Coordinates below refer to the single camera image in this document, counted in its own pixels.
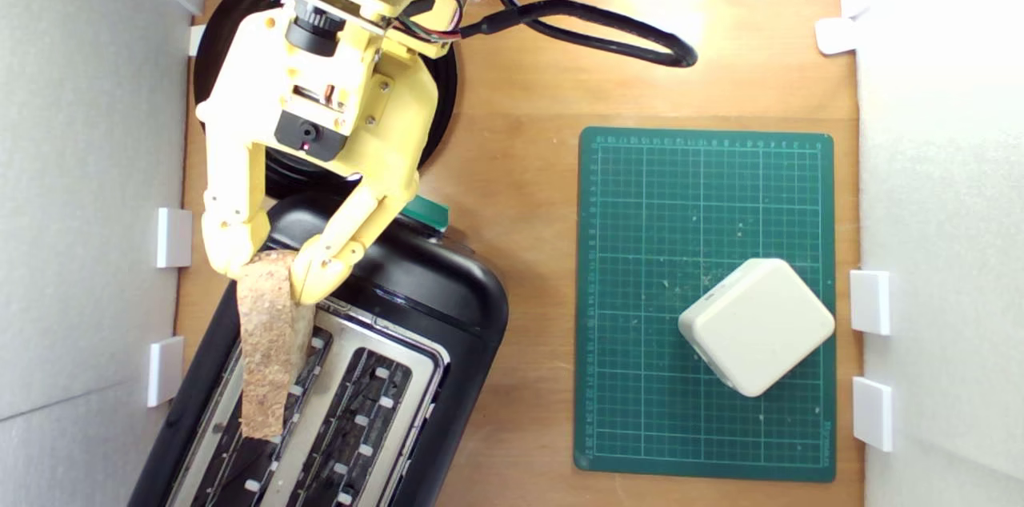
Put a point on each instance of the white block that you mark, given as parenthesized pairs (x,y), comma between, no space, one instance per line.
(756,327)

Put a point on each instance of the black plate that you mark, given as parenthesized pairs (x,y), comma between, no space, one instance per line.
(298,177)

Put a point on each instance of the green toaster lever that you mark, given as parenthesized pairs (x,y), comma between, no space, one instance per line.
(428,213)

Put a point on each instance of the green cutting mat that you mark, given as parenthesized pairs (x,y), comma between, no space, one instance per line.
(656,211)

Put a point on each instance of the brown bread slice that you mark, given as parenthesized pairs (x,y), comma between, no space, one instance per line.
(268,347)

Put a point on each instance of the black two-slot toaster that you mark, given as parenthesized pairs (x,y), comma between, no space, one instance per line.
(432,291)

